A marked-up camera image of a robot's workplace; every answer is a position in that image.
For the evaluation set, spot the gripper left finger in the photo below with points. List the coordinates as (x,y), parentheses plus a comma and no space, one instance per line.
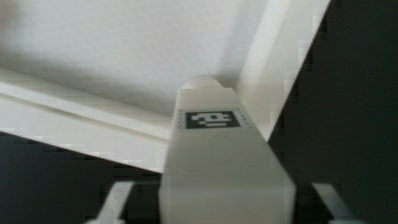
(110,215)

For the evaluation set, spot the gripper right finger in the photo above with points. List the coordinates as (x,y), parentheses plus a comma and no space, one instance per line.
(335,204)

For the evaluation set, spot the white leg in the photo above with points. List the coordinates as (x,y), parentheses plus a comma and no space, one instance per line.
(227,186)

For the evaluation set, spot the white desk tabletop tray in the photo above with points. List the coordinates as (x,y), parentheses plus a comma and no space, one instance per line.
(101,54)

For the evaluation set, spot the white U-shaped fence frame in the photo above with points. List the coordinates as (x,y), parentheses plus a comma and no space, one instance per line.
(83,135)

